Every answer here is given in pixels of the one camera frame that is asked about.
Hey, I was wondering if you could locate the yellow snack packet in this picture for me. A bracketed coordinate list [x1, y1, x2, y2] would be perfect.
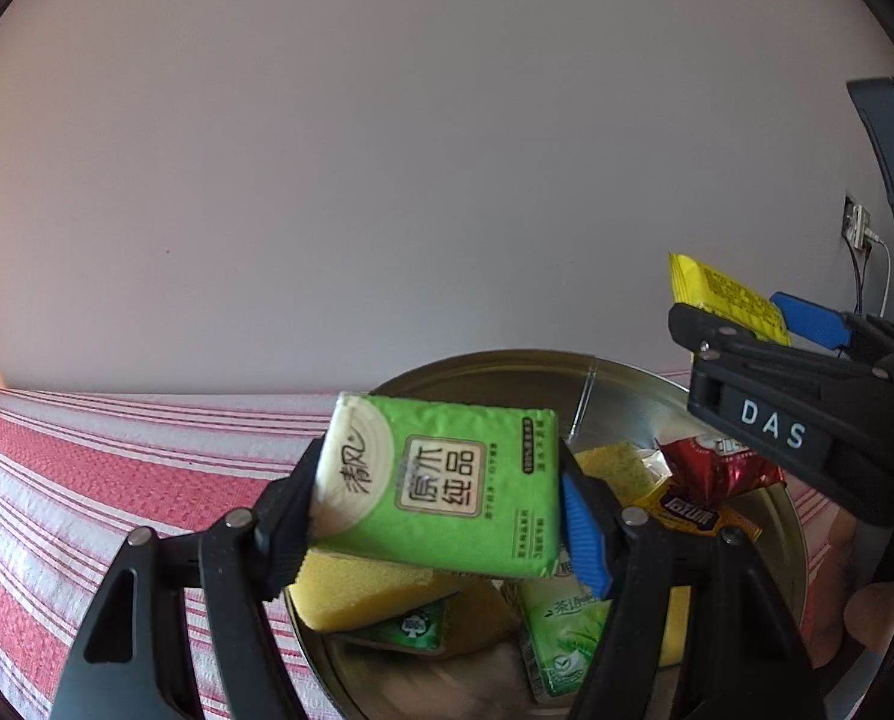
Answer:
[668, 254, 790, 346]

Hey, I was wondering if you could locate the large yellow sponge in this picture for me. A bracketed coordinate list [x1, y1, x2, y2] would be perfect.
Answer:
[287, 551, 473, 634]

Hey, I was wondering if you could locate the red snack packet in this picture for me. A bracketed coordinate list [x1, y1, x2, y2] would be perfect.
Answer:
[660, 434, 785, 505]

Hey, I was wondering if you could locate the yellow XianWei cracker packet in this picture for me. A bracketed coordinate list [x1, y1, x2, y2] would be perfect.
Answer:
[632, 479, 763, 541]

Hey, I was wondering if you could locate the green tissue pack beige label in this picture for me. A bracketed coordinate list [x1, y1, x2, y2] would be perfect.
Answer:
[309, 394, 561, 578]

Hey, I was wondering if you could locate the green tea tissue pack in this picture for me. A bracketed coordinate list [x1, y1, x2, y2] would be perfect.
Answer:
[502, 550, 610, 706]

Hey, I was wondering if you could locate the person's right hand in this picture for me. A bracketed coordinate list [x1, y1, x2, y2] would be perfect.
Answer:
[805, 511, 894, 668]

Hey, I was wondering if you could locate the blue round cookie tin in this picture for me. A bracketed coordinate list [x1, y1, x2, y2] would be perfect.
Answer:
[289, 349, 808, 720]

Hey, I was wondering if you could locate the yellow sponge in tin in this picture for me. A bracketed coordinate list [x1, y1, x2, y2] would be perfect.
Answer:
[575, 440, 671, 505]

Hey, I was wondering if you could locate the small green tissue pack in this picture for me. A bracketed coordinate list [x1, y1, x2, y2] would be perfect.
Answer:
[340, 600, 449, 656]

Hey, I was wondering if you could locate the pink striped bed cover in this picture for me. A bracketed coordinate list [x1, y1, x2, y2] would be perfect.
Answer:
[0, 367, 854, 720]

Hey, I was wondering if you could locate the white charger cable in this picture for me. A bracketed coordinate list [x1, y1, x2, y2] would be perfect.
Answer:
[862, 227, 894, 319]

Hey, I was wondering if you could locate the wall socket with plugs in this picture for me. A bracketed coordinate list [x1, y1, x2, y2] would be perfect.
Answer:
[841, 197, 870, 252]

